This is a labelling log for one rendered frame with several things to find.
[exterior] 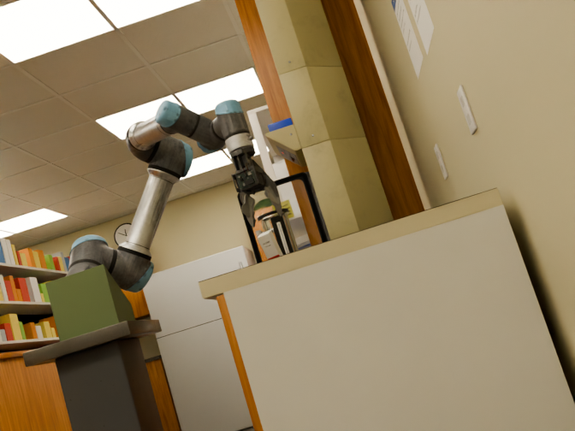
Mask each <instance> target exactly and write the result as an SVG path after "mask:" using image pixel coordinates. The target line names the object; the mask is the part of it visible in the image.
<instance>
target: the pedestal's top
mask: <svg viewBox="0 0 575 431"><path fill-rule="evenodd" d="M158 332H162V329H161V326H160V322H159V320H138V321H124V322H120V323H117V324H115V325H111V326H108V327H106V328H101V329H99V330H95V331H92V332H90V333H87V334H82V335H79V336H76V337H73V338H71V339H66V340H63V341H60V342H57V343H55V344H52V345H47V346H44V347H41V348H38V349H36V350H33V351H28V352H25V353H23V354H22V355H23V358H24V362H25V365H26V367H30V366H35V365H40V364H46V363H55V360H56V359H58V358H60V357H66V356H68V355H71V354H74V353H76V352H80V351H84V350H87V349H90V348H93V347H96V346H99V345H103V344H106V343H110V342H112V341H115V340H119V339H133V338H142V337H145V336H148V335H151V334H155V333H158Z"/></svg>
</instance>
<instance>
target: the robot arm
mask: <svg viewBox="0 0 575 431"><path fill-rule="evenodd" d="M215 111H216V119H215V120H214V121H212V120H210V119H208V118H206V117H204V116H202V115H200V114H198V113H195V112H193V111H191V110H190V109H187V108H185V107H182V106H180V105H179V104H178V103H173V102H171V101H169V100H164V101H162V103H161V104H160V105H159V107H158V109H157V113H156V115H155V116H153V117H152V118H150V119H148V120H147V121H138V122H135V123H134V124H133V125H132V126H130V127H129V129H128V130H127V133H126V143H127V147H128V149H129V150H130V151H131V152H132V154H133V155H134V156H135V157H137V158H138V159H139V160H141V161H143V162H147V163H149V165H148V168H147V171H148V173H149V175H150V176H149V179H148V181H147V183H146V186H145V190H144V192H143V195H142V197H141V199H140V202H139V206H138V209H137V210H136V213H135V216H134V219H133V222H132V225H131V227H130V229H129V232H128V234H127V238H126V240H125V242H124V243H122V244H120V245H118V248H117V250H116V249H113V248H110V247H109V246H108V243H107V242H106V240H105V239H104V238H102V237H100V236H97V235H86V236H84V237H80V238H78V239H77V240H76V241H75V242H74V243H73V245H72V249H71V251H70V253H69V256H70V258H69V265H68V273H67V275H66V276H68V275H72V274H75V273H79V272H81V271H84V270H87V269H91V268H94V267H97V266H99V265H102V264H103V265H104V266H105V268H107V269H108V271H109V272H110V274H111V276H112V277H113V279H114V280H115V281H116V283H117V285H118V286H119V287H120V288H121V289H123V290H124V291H129V292H139V291H141V290H142V289H143V288H144V287H145V286H146V284H147V283H148V281H149V279H150V278H151V275H152V272H153V269H154V264H153V263H152V262H151V253H150V248H151V244H152V241H153V239H154V236H155V234H156V231H157V228H158V225H159V222H160V220H161V218H162V215H163V211H164V209H165V206H166V203H167V201H168V199H169V194H170V192H171V190H172V187H173V184H175V183H177V182H179V181H180V179H181V178H185V177H186V176H187V174H188V171H190V168H191V166H192V163H193V149H192V147H191V146H190V145H189V144H187V143H185V142H183V141H182V140H180V139H176V138H173V137H171V135H174V134H176V133H179V134H182V135H184V136H186V137H188V138H190V139H193V140H195V141H197V145H198V147H199V148H200V149H201V150H202V151H203V152H205V153H214V152H216V151H218V150H220V149H221V148H222V147H223V146H224V145H226V146H227V149H228V154H229V155H230V156H231V159H232V161H233V163H234V167H235V170H236V173H235V174H231V176H232V179H233V182H234V186H235V189H236V191H237V192H239V193H240V201H241V202H242V204H243V205H242V207H241V210H242V213H243V214H244V215H246V218H247V220H248V221H249V223H250V224H251V226H252V227H255V223H256V220H255V217H254V214H255V212H254V209H253V207H254V204H255V199H254V198H252V197H250V194H249V192H250V193H251V194H252V195H255V192H257V191H264V190H265V192H264V195H265V196H266V197H267V198H269V199H270V201H271V203H272V205H274V206H275V208H276V212H277V214H278V215H279V216H282V205H281V200H280V196H279V192H278V190H277V186H276V183H275V182H274V181H273V180H272V179H271V178H270V177H269V176H268V175H267V174H266V173H265V172H264V171H263V170H262V169H261V168H260V167H259V166H258V164H257V163H256V162H255V161H254V160H253V159H251V157H252V156H254V155H255V154H256V151H255V149H254V144H253V142H252V139H253V136H251V134H250V132H249V129H248V126H247V124H246V119H245V116H244V114H243V113H244V111H242V108H241V107H240V103H239V101H237V100H235V99H229V100H225V101H222V102H220V103H219V104H217V105H216V107H215ZM235 181H236V184H237V186H236V184H235ZM237 187H238V188H237Z"/></svg>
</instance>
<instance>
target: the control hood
mask: <svg viewBox="0 0 575 431"><path fill-rule="evenodd" d="M265 136H266V138H267V139H268V140H269V142H270V145H271V146H272V148H273V150H274V152H275V153H276V154H277V155H278V156H281V154H280V152H279V150H278V149H277V146H278V147H280V148H282V149H283V150H285V151H288V152H290V153H292V154H294V155H295V156H296V157H297V159H298V162H299V164H297V163H295V162H293V163H295V164H297V165H299V166H300V167H305V166H307V164H306V161H305V157H304V154H303V151H302V148H301V145H300V142H299V138H298V135H297V132H296V129H295V126H294V124H293V125H290V126H287V127H283V128H280V129H277V130H275V131H272V132H269V133H266V134H265ZM282 157H283V156H282ZM283 158H285V157H283ZM285 159H287V158H285ZM287 160H288V159H287ZM289 161H290V160H289ZM290 162H292V161H290Z"/></svg>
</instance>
